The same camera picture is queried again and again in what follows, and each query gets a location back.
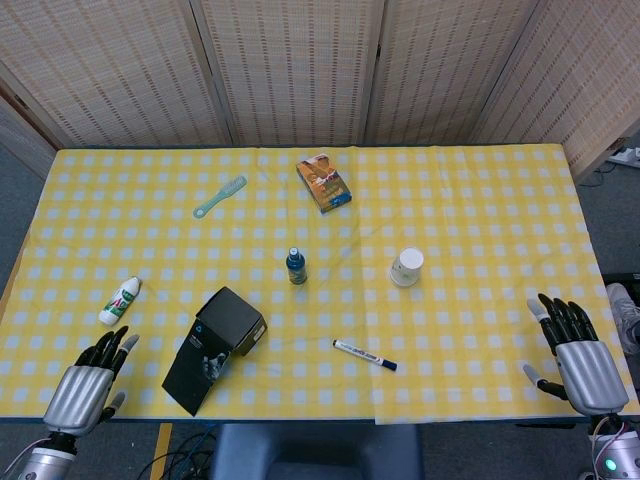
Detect mint green plastic comb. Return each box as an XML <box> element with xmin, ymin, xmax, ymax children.
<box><xmin>192</xmin><ymin>174</ymin><xmax>249</xmax><ymax>220</ymax></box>

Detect white bottle green label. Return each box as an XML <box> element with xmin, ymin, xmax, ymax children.
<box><xmin>98</xmin><ymin>276</ymin><xmax>142</xmax><ymax>326</ymax></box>

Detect black floor cables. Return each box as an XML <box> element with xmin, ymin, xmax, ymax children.
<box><xmin>138</xmin><ymin>428</ymin><xmax>217</xmax><ymax>480</ymax></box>

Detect orange blue card box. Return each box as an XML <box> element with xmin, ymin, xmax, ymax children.
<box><xmin>295</xmin><ymin>155</ymin><xmax>353</xmax><ymax>216</ymax></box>

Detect yellow white checked tablecloth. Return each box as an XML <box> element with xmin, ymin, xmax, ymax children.
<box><xmin>0</xmin><ymin>144</ymin><xmax>624</xmax><ymax>427</ymax></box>

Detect grey blue chair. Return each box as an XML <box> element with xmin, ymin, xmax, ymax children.
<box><xmin>209</xmin><ymin>423</ymin><xmax>424</xmax><ymax>480</ymax></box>

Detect grey sneaker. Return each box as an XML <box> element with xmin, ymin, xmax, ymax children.
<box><xmin>605</xmin><ymin>282</ymin><xmax>640</xmax><ymax>359</ymax></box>

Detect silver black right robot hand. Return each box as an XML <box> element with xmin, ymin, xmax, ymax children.
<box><xmin>522</xmin><ymin>293</ymin><xmax>630</xmax><ymax>417</ymax></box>

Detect white whiteboard marker blue cap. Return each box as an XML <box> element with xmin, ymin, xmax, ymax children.
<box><xmin>332</xmin><ymin>339</ymin><xmax>400</xmax><ymax>373</ymax></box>

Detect black cardboard box open flap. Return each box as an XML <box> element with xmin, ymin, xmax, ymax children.
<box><xmin>161</xmin><ymin>285</ymin><xmax>268</xmax><ymax>418</ymax></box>

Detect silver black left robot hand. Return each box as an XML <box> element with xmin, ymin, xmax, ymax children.
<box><xmin>43</xmin><ymin>325</ymin><xmax>140</xmax><ymax>437</ymax></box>

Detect white power strip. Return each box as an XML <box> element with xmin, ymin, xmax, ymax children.
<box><xmin>609</xmin><ymin>146</ymin><xmax>640</xmax><ymax>169</ymax></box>

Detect blue spray bottle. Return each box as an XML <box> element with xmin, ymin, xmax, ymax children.
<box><xmin>285</xmin><ymin>245</ymin><xmax>309</xmax><ymax>286</ymax></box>

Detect yellow floor tape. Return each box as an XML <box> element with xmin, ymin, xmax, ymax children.
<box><xmin>148</xmin><ymin>423</ymin><xmax>174</xmax><ymax>480</ymax></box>

